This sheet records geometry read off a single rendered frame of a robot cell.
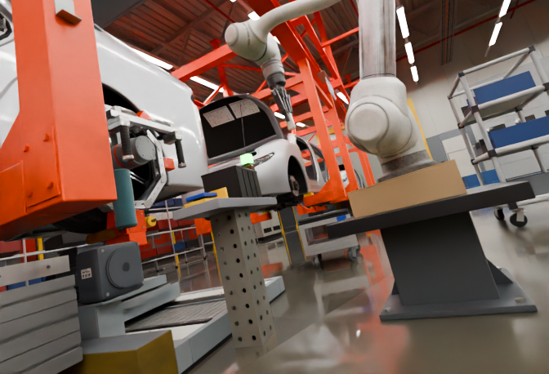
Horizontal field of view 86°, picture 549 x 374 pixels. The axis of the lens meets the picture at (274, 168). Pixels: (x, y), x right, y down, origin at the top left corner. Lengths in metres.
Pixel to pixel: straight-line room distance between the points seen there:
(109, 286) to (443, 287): 1.03
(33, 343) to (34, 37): 0.82
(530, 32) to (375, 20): 14.51
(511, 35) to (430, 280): 14.53
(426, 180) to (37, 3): 1.25
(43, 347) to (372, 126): 0.96
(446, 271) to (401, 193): 0.25
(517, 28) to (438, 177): 14.57
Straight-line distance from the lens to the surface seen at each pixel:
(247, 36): 1.19
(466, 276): 1.02
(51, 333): 0.98
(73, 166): 0.97
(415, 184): 0.94
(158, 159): 1.85
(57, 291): 1.00
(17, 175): 1.12
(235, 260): 1.00
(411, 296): 1.04
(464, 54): 14.99
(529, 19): 15.60
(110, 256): 1.17
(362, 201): 0.96
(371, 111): 0.81
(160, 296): 1.71
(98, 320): 1.20
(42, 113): 1.06
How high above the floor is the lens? 0.33
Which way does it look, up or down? 11 degrees up
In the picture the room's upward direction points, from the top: 14 degrees counter-clockwise
